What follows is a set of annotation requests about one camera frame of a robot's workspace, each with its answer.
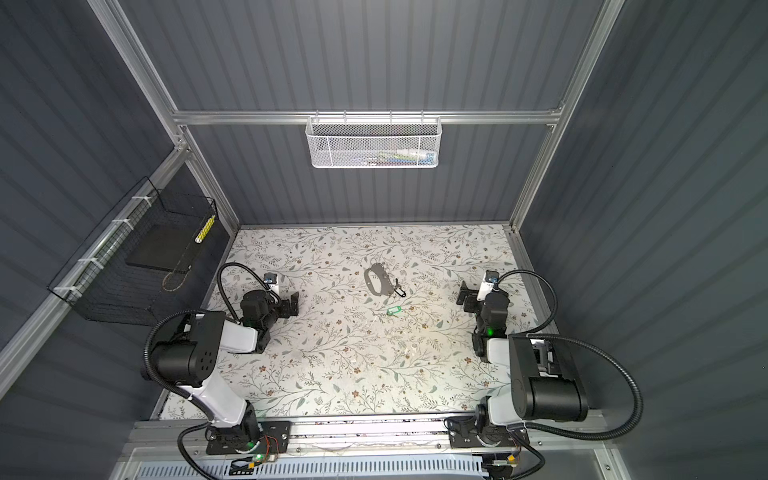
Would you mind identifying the grey metal key holder strap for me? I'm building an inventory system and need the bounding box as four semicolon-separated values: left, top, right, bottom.
363;262;395;297

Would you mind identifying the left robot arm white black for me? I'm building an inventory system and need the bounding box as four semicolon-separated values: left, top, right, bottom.
141;290;299;455

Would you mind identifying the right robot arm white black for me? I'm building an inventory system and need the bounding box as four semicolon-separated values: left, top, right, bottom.
457;282;589;441

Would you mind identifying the key with black tag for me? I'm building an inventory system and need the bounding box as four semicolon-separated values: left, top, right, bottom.
393;279;407;298

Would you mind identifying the floral table mat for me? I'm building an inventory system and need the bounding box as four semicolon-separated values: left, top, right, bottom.
159;224;577;421

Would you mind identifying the yellow marker in basket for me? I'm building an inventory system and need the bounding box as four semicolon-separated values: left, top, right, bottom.
194;214;217;244

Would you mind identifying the black pad in basket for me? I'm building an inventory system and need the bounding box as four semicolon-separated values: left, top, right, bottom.
125;225;202;273

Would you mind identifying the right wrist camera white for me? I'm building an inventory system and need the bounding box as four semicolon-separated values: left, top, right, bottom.
477;270;500;302

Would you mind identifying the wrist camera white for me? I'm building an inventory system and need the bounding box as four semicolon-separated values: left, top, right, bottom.
263;272;279;289
477;270;500;302

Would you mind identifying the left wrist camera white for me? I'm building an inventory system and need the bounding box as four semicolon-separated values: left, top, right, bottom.
263;272;279;289

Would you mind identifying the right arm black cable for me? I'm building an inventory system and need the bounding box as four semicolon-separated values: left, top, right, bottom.
496;268;644;443

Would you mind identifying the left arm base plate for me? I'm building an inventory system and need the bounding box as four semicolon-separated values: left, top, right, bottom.
205;421;292;455

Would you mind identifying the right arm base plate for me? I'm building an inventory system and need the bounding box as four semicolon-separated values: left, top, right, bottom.
443;415;529;450

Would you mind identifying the black wire basket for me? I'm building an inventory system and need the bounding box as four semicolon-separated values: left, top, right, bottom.
48;179;218;326

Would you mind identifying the white wire mesh basket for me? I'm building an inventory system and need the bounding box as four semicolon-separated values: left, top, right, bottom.
305;116;443;169

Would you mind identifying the white slotted cable duct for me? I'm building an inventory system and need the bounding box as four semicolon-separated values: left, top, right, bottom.
135;455;488;480

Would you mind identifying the aluminium mounting rail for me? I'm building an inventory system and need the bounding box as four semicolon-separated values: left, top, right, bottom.
118;410;618;464

